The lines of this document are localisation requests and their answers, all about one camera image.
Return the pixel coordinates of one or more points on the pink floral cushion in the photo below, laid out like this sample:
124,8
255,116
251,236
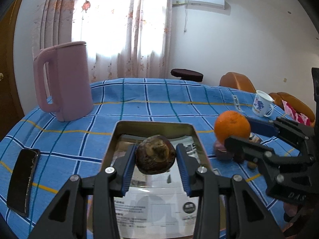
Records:
298,117

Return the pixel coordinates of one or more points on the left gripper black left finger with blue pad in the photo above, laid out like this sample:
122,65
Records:
66,215

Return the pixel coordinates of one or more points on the dark round stool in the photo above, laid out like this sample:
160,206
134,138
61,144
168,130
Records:
185,74

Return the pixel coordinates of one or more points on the purple round fruit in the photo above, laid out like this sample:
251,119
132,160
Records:
221,152

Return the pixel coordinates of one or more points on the dark brown round fruit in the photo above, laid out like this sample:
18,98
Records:
155,155

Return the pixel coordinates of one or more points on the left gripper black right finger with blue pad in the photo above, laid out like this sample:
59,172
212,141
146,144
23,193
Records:
246,215

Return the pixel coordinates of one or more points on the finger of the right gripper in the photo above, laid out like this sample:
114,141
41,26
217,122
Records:
262,127
243,149

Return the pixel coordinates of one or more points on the metal rectangular tray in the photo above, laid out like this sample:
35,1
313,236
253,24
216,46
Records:
155,206

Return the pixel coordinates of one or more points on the wooden door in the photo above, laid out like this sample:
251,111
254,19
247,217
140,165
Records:
11,111

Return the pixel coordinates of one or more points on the small brown longan fruit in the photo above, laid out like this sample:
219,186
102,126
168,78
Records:
251,165

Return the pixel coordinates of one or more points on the orange leather armchair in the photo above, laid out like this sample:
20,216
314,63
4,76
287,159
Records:
237,81

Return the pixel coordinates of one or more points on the pink plastic pitcher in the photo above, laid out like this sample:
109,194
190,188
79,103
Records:
62,81

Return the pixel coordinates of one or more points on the blue plaid tablecloth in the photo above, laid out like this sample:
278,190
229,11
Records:
78,147

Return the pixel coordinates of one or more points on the black smartphone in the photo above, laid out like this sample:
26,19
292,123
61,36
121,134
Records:
18,196

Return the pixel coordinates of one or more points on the orange leather sofa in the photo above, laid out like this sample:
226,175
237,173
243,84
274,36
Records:
298,105

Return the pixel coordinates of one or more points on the white printed mug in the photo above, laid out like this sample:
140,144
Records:
263,105

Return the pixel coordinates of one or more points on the sheer floral curtain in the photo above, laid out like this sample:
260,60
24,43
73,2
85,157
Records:
125,38

